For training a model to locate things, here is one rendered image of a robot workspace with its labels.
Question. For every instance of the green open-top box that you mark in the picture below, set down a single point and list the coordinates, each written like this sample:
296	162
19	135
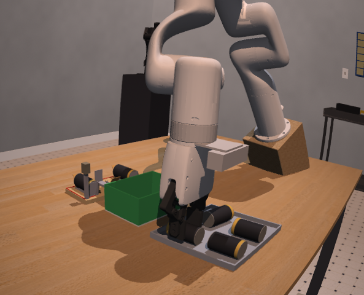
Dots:
135	199

